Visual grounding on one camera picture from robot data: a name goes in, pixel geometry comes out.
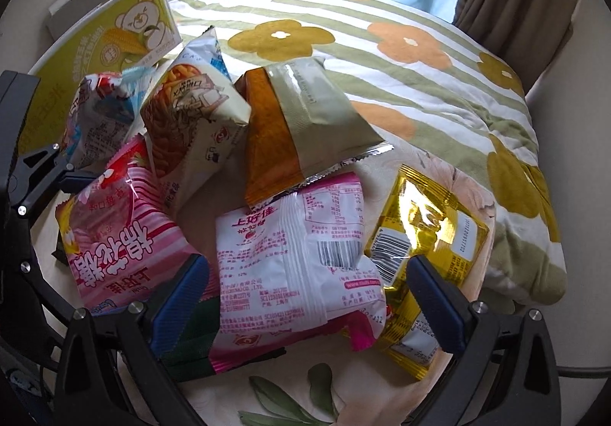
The small white box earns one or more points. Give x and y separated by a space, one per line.
60 5

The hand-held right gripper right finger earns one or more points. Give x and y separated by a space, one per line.
434 302

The orange olive snack packet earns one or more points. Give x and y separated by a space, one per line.
286 144

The blue white snack packet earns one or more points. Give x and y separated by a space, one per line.
105 115

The golden yellow snack packet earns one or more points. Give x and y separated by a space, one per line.
410 340
429 225

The dark green snack packet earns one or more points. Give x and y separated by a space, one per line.
191 349

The pink edged snack packet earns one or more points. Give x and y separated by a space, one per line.
248 349

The yellow-green cardboard box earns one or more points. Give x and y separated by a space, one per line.
119 25

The white fries snack packet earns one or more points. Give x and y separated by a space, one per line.
191 120

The beige headboard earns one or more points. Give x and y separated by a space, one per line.
62 27

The pink striped marshmallow packet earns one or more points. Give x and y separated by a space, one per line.
110 239

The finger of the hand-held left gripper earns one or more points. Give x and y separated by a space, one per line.
24 266
79 181

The floral striped quilt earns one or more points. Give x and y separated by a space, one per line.
429 87

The white pink snack packet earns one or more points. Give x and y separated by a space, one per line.
286 263

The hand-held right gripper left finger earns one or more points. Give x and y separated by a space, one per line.
184 292

